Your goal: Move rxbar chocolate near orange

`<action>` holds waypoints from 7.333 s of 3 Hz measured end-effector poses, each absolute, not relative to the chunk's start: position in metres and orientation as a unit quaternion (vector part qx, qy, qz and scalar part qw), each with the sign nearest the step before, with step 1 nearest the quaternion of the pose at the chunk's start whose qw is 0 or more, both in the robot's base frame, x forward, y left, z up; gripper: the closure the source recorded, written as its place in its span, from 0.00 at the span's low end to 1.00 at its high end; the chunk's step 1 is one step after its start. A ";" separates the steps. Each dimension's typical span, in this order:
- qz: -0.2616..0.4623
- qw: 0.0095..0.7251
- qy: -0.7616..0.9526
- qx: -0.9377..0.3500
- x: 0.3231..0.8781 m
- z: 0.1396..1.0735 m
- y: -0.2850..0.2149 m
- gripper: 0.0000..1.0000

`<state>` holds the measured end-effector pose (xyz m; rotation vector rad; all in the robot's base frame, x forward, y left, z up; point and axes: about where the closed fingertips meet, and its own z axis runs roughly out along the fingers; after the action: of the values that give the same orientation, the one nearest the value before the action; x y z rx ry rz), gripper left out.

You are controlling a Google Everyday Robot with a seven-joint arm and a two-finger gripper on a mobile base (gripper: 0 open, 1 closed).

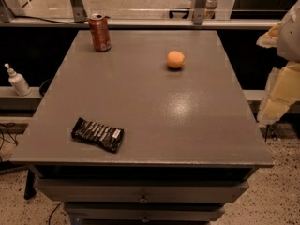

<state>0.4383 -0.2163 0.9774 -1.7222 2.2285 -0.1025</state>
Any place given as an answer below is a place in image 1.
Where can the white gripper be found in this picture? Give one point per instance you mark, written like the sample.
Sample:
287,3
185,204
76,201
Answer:
291,37

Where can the black rxbar chocolate wrapper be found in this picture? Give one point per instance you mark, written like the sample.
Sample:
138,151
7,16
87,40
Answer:
105,137

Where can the orange fruit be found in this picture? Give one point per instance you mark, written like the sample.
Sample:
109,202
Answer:
175,59

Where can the red soda can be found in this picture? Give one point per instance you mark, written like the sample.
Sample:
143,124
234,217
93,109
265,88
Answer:
100,32

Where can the grey lower drawer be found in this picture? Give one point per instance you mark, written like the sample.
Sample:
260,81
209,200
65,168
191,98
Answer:
144,211

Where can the grey drawer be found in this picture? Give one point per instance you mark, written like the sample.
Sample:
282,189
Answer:
144,211
139,191

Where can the grey upper drawer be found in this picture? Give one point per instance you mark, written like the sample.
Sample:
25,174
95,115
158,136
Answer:
139,191

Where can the white pump bottle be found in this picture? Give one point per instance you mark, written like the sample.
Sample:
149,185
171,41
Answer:
17,81

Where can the black table leg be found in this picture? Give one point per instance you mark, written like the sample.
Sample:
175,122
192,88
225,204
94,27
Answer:
30,191

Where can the right metal frame bracket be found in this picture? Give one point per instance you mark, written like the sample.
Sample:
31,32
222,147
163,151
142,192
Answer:
199,11

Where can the metal frame bracket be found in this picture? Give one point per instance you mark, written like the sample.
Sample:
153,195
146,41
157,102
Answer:
199,11
78,10

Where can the left metal frame bracket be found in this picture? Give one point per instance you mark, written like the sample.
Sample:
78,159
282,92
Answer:
78,10

